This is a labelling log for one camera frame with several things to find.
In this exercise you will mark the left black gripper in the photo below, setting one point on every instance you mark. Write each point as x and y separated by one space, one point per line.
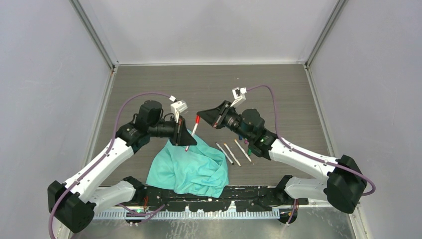
181 136

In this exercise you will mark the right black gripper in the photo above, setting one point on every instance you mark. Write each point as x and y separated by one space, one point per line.
216 117

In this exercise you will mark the red-tipped white pen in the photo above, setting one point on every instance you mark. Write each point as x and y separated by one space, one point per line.
192 140

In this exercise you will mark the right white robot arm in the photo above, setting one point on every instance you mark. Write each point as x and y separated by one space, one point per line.
338 181

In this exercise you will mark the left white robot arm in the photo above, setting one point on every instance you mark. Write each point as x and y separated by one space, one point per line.
76 201

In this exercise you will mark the orange-tipped white pen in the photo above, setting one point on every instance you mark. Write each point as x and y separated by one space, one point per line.
232 154

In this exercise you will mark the black-tipped white pen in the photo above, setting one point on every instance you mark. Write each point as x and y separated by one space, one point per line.
225 154

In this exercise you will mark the yellow-tipped white pen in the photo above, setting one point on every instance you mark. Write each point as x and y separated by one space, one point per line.
242 150

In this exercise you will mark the teal cloth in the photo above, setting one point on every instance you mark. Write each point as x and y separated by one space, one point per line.
201 171

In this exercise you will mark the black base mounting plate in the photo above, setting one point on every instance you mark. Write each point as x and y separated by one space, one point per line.
244 198

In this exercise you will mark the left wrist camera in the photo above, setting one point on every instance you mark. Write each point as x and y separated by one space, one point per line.
177 107

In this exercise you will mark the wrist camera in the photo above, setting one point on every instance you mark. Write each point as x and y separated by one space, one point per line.
177 107
239 96

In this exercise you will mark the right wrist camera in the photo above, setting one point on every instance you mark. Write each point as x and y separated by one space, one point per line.
239 96

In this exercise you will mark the slotted aluminium rail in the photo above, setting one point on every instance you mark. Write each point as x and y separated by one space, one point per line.
231 214

